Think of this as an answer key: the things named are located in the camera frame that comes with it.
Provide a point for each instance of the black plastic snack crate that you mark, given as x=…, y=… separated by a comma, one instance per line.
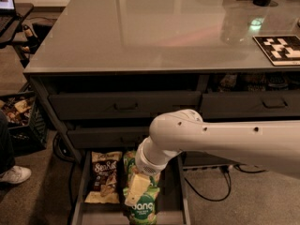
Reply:
x=27, y=127

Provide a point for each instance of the open bottom left drawer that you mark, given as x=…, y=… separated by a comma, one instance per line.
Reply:
x=171, y=202

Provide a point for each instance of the bottom right grey drawer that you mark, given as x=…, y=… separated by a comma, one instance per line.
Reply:
x=200, y=159

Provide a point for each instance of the green dang bag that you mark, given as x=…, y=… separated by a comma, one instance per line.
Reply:
x=144, y=211
x=153, y=180
x=129, y=162

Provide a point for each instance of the top left grey drawer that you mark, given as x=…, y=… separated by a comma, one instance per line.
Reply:
x=78, y=106

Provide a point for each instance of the front green Dang bag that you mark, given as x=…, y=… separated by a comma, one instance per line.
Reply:
x=144, y=211

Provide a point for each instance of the dark side desk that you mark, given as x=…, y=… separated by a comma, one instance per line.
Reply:
x=22, y=11

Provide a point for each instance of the white sneaker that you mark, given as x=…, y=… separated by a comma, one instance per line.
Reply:
x=15, y=175

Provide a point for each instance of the dark trouser leg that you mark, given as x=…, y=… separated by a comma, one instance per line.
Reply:
x=7, y=159

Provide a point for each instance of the grey drawer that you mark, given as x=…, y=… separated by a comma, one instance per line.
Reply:
x=78, y=106
x=96, y=137
x=200, y=159
x=235, y=105

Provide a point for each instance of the brown SeaSalt chip bag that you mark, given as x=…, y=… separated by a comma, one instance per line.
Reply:
x=104, y=178

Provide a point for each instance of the black white marker board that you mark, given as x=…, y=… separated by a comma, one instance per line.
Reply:
x=280, y=50

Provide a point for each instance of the middle green Dang bag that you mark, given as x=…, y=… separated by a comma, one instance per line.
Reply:
x=153, y=180

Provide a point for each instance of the middle left grey drawer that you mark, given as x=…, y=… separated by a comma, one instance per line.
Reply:
x=96, y=137

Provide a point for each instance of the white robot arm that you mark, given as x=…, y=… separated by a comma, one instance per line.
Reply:
x=273, y=145

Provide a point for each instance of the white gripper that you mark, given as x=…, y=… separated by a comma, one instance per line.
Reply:
x=149, y=166

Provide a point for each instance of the top right grey drawer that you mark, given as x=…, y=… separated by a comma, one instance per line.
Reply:
x=235, y=105

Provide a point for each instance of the grey metal drawer cabinet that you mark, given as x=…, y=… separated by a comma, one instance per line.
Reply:
x=99, y=46

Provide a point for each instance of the back green Dang bag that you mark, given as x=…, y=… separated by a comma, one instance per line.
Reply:
x=129, y=162

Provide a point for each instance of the open laptop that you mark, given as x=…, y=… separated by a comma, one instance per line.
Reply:
x=7, y=14

